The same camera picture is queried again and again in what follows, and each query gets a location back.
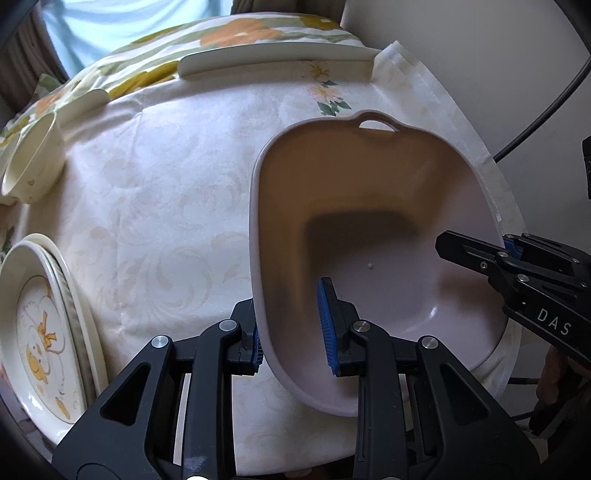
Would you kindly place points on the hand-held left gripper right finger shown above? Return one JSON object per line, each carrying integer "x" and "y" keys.
{"x": 325, "y": 323}

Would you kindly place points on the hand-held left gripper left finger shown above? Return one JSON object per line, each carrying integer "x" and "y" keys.
{"x": 256, "y": 357}

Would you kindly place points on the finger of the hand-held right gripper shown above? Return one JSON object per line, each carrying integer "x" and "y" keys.
{"x": 545, "y": 254}
{"x": 466, "y": 251}

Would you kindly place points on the striped rim plate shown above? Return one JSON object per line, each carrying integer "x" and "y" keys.
{"x": 84, "y": 360}

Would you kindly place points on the yellow cartoon plate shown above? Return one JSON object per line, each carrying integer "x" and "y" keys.
{"x": 37, "y": 323}

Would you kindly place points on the person's right hand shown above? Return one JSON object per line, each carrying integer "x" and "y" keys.
{"x": 550, "y": 374}

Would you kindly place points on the white patterned tablecloth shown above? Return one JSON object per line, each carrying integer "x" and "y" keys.
{"x": 161, "y": 230}

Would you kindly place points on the cream bowl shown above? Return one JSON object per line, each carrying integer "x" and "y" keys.
{"x": 41, "y": 152}

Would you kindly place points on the brown curtain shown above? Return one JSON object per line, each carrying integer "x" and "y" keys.
{"x": 27, "y": 55}
{"x": 286, "y": 7}

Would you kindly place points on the floral striped blanket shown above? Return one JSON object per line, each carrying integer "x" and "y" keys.
{"x": 231, "y": 32}

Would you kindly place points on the green striped pillow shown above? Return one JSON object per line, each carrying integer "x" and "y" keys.
{"x": 48, "y": 86}

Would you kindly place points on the light blue cloth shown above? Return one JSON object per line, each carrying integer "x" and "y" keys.
{"x": 115, "y": 27}

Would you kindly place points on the long white table rail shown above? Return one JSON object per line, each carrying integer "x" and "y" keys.
{"x": 277, "y": 64}

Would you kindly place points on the short white table rail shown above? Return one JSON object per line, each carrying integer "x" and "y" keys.
{"x": 85, "y": 104}

